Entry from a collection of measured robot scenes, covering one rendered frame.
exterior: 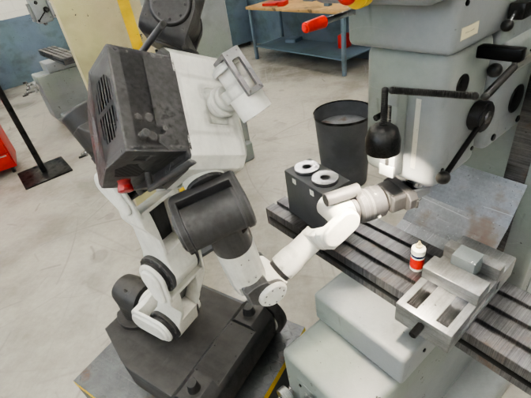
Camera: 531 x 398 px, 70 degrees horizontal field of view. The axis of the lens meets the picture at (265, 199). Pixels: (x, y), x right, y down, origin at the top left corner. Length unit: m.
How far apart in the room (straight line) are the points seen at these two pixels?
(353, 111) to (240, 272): 2.64
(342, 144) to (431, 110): 2.16
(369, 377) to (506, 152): 0.80
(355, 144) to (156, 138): 2.44
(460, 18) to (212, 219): 0.56
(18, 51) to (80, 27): 7.35
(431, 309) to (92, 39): 1.96
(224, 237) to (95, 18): 1.71
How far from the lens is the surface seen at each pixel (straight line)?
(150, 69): 0.76
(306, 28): 0.78
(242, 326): 1.60
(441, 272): 1.11
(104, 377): 1.93
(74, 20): 2.25
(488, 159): 1.42
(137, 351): 1.71
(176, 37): 0.83
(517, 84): 1.12
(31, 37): 9.60
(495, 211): 1.43
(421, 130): 0.90
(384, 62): 0.90
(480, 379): 1.99
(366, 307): 1.25
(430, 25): 0.79
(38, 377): 2.69
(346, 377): 1.26
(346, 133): 2.95
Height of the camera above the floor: 1.86
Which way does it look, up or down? 35 degrees down
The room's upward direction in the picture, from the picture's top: 10 degrees counter-clockwise
